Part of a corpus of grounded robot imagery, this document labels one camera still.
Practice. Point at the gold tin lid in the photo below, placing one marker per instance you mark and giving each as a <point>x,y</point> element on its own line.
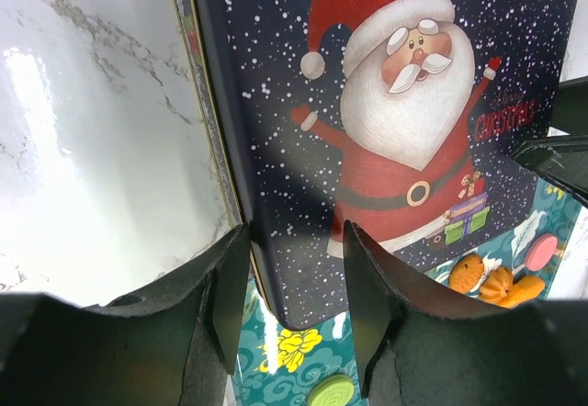
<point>398,115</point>

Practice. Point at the teal floral tray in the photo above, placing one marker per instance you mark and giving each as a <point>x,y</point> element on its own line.
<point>277,366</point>

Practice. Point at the pink sandwich cookie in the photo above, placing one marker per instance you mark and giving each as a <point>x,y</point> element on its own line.
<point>541,251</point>

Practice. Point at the orange fish cookie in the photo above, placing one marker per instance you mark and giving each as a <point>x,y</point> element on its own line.
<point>527,288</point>

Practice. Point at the orange swirl cookie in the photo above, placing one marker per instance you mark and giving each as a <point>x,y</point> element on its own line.
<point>496,287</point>

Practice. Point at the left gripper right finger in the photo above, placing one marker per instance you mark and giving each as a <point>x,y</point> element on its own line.
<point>418,342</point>

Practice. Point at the green round cookie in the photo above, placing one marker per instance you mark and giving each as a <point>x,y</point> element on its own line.
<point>336,390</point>

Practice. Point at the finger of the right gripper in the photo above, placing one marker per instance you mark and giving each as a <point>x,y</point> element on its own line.
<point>559,160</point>
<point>570,112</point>

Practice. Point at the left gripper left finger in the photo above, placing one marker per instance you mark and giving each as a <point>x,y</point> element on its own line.
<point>171,342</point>

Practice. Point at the orange chip cookie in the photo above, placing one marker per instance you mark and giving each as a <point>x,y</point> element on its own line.
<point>467,273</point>

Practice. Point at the square cookie tin box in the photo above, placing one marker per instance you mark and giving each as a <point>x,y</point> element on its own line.
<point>188,17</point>

